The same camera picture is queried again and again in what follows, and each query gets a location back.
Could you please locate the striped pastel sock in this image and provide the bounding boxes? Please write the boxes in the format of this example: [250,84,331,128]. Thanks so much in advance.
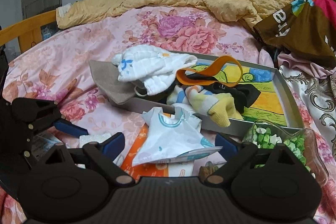
[166,85,243,127]

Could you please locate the black and blue sock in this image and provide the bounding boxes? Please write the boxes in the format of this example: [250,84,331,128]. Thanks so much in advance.
[185,73,261,115]

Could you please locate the orange headband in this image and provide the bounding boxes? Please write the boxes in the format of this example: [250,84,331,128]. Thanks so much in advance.
[175,56,243,88]

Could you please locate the white muslin cloth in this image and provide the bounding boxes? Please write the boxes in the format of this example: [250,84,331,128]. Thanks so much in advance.
[111,45,198,96]

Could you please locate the grey face mask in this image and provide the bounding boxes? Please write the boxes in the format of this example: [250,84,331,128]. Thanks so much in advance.
[134,86,148,97]

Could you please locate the orange white box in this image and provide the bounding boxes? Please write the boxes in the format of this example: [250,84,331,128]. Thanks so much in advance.
[121,124,194,181]

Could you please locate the pink floral bed sheet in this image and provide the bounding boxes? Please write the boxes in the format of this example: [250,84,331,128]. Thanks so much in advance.
[0,5,336,224]

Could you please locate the grey tray with drawing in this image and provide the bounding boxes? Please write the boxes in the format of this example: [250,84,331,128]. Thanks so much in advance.
[109,50,305,136]

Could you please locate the grey cardboard tray lid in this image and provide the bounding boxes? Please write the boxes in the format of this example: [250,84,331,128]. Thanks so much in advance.
[89,60,138,105]

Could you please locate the white baby bib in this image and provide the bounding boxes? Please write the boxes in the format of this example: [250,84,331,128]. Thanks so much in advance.
[132,107,221,166]

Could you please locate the white ornate patterned fabric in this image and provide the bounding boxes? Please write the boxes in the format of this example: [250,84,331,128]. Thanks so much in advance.
[279,65,335,164]

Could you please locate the grey door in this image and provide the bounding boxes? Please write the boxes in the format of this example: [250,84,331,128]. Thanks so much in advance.
[21,0,62,19]

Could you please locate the brown multicoloured towel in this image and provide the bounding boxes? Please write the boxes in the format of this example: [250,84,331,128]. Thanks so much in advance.
[253,0,335,69]

